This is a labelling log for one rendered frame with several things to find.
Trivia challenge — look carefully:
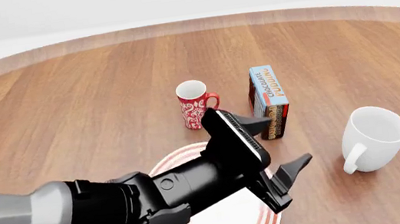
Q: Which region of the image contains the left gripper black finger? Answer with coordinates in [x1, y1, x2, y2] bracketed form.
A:
[229, 105, 275, 141]
[266, 151, 318, 197]

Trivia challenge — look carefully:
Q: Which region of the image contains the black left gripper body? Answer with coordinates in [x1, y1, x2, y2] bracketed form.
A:
[198, 97, 296, 223]

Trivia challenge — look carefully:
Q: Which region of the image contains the chocolate pudding box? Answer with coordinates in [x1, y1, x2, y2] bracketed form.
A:
[243, 61, 295, 143]

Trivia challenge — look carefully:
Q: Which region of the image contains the red patterned mug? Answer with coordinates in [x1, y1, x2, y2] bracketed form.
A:
[174, 76, 224, 133]

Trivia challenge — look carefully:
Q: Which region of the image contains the white mug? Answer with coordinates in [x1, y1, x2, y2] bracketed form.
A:
[335, 101, 400, 176]

